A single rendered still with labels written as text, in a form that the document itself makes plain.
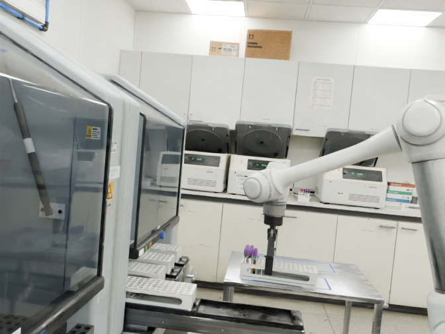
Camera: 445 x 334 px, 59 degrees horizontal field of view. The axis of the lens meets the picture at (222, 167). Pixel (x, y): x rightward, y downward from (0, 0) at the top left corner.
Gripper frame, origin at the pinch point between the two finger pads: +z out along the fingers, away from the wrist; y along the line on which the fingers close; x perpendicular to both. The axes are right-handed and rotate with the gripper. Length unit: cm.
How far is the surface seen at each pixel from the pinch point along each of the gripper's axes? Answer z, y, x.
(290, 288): 5.5, -7.9, -8.8
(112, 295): -2, -55, 41
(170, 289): 1.3, -36.2, 29.9
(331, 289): 5.5, -3.1, -24.4
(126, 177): -35, -52, 41
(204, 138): -52, 224, 78
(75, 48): -110, 123, 163
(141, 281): 1, -33, 41
